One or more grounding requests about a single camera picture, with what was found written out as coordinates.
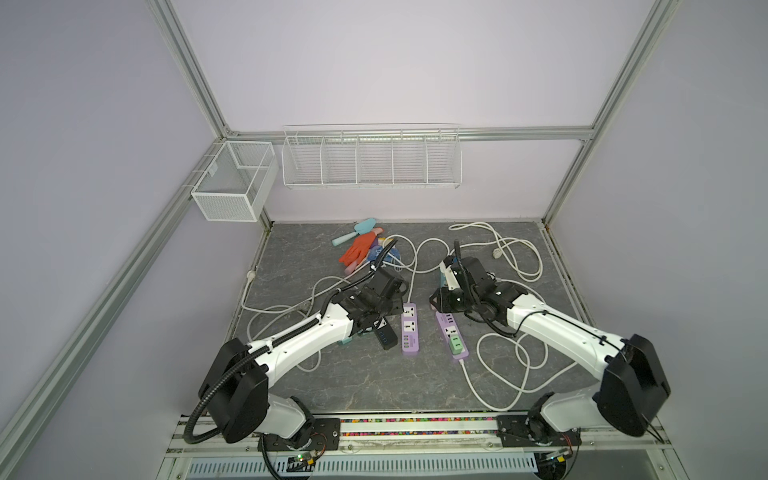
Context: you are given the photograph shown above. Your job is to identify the black power strip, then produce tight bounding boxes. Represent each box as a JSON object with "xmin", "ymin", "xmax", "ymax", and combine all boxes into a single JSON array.
[{"xmin": 373, "ymin": 318, "xmax": 399, "ymax": 350}]

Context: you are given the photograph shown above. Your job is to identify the green charger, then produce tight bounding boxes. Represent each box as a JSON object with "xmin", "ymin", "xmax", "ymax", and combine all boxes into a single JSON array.
[{"xmin": 449, "ymin": 335, "xmax": 465, "ymax": 355}]

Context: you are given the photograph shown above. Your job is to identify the purple power strip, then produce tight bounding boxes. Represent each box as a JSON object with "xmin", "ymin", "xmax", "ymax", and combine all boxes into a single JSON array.
[
  {"xmin": 435, "ymin": 312, "xmax": 469, "ymax": 362},
  {"xmin": 401, "ymin": 303, "xmax": 420, "ymax": 356}
]

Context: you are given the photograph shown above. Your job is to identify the white mesh basket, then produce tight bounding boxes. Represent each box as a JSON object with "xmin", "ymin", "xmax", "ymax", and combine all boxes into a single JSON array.
[{"xmin": 192, "ymin": 141, "xmax": 279, "ymax": 223}]

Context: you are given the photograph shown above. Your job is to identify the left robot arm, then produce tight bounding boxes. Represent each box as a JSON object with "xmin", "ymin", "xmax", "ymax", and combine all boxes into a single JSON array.
[{"xmin": 183, "ymin": 266, "xmax": 409, "ymax": 448}]

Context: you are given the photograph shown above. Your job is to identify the teal spatula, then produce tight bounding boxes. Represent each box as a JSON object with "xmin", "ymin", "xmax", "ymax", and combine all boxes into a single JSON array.
[{"xmin": 331, "ymin": 218, "xmax": 377, "ymax": 247}]

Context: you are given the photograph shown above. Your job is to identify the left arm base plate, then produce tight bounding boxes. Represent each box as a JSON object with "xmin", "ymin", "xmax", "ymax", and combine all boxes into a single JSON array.
[{"xmin": 258, "ymin": 417, "xmax": 341, "ymax": 452}]

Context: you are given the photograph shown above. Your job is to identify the red rubber glove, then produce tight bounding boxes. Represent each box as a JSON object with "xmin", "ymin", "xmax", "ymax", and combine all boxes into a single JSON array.
[{"xmin": 339, "ymin": 227, "xmax": 383, "ymax": 275}]

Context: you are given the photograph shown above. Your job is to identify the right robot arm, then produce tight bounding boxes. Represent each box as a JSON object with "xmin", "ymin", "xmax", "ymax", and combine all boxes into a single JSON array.
[{"xmin": 430, "ymin": 253, "xmax": 671, "ymax": 445}]

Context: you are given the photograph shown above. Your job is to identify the white wire basket wide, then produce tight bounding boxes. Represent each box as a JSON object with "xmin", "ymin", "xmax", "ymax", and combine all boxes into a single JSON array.
[{"xmin": 281, "ymin": 123, "xmax": 463, "ymax": 189}]

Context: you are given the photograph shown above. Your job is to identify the aluminium rail front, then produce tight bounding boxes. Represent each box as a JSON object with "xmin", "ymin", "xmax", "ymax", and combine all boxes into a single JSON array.
[{"xmin": 161, "ymin": 409, "xmax": 673, "ymax": 457}]

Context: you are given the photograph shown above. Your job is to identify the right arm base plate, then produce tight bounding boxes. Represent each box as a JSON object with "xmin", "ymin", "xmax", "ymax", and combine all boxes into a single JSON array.
[{"xmin": 496, "ymin": 412, "xmax": 582, "ymax": 448}]

